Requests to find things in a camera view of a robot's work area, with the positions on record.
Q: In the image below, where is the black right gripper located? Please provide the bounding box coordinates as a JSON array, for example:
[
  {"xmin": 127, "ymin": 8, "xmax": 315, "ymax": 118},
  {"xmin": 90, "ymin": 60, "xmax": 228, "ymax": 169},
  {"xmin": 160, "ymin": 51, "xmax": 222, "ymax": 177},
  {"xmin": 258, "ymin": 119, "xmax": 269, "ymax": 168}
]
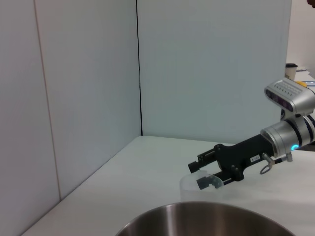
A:
[{"xmin": 188, "ymin": 134, "xmax": 277, "ymax": 191}]

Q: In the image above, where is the clear plastic measuring cup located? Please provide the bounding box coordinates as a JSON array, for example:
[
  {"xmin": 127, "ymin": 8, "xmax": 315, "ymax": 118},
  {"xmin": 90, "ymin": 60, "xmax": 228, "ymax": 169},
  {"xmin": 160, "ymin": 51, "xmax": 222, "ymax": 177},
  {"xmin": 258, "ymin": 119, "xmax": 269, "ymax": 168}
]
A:
[{"xmin": 179, "ymin": 171, "xmax": 225, "ymax": 205}]

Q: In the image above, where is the stainless steel bowl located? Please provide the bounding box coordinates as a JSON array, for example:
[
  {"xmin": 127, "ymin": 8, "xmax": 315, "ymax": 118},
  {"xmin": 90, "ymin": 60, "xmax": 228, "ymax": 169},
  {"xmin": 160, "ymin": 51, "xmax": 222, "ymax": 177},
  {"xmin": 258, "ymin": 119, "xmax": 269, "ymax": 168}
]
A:
[{"xmin": 114, "ymin": 201, "xmax": 296, "ymax": 236}]

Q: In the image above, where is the paper cup with dark lid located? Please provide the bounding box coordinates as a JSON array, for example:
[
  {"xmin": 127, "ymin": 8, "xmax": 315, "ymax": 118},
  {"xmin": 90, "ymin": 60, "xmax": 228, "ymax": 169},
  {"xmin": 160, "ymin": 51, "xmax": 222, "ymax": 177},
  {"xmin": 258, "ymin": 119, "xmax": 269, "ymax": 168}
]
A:
[{"xmin": 285, "ymin": 63, "xmax": 299, "ymax": 81}]

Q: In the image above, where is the grey gripper cable with connector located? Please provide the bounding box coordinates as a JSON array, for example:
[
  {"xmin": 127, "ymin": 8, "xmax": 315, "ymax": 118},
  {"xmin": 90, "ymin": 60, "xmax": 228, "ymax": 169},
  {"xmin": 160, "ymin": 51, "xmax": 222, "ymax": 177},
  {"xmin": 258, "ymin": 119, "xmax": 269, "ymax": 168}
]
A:
[{"xmin": 259, "ymin": 152, "xmax": 294, "ymax": 176}]

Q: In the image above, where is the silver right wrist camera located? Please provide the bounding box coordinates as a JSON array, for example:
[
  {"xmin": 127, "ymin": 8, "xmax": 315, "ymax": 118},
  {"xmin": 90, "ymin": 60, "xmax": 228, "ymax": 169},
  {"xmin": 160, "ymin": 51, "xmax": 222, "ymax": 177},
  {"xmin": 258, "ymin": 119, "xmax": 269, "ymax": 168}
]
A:
[{"xmin": 264, "ymin": 77, "xmax": 315, "ymax": 117}]

